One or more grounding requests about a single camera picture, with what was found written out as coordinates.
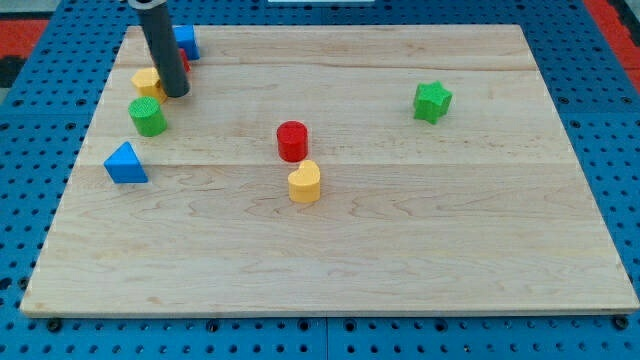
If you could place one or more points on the green star block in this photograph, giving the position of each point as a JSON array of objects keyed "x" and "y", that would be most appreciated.
[{"x": 431, "y": 101}]

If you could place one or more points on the red star block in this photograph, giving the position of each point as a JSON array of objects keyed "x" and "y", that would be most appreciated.
[{"x": 185, "y": 60}]

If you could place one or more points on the blue cube block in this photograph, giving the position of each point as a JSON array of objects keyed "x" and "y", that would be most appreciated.
[{"x": 186, "y": 39}]

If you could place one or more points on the yellow hexagon block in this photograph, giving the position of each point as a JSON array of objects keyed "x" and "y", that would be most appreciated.
[{"x": 147, "y": 84}]

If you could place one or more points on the light wooden board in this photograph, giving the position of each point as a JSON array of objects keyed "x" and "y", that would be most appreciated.
[{"x": 486, "y": 213}]

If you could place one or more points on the yellow heart block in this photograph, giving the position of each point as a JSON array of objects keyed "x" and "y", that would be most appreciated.
[{"x": 304, "y": 183}]

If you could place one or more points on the red cylinder block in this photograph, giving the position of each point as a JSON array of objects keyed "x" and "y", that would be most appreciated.
[{"x": 292, "y": 141}]

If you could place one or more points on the green cylinder block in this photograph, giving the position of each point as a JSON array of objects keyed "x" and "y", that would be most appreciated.
[{"x": 147, "y": 116}]

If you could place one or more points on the blue triangle block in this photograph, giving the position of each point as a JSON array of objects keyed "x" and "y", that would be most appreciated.
[{"x": 123, "y": 166}]

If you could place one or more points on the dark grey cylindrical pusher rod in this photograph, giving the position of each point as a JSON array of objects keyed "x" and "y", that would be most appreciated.
[{"x": 156, "y": 25}]

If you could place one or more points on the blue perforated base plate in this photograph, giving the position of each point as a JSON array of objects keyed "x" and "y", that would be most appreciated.
[{"x": 48, "y": 109}]

